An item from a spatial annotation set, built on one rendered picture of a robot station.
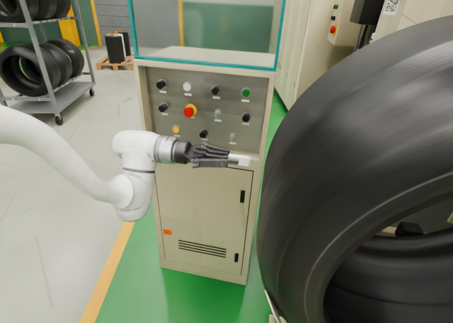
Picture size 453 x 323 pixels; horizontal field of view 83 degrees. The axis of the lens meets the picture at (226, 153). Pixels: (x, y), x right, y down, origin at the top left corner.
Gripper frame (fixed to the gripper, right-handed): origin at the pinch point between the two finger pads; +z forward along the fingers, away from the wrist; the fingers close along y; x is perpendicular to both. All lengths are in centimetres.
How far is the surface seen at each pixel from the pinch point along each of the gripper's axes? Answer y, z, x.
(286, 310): -45.5, 13.4, -4.4
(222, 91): 31.9, -12.4, -11.1
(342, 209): -46, 16, -25
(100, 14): 756, -557, 10
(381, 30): 1.5, 29.2, -38.1
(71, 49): 276, -285, 27
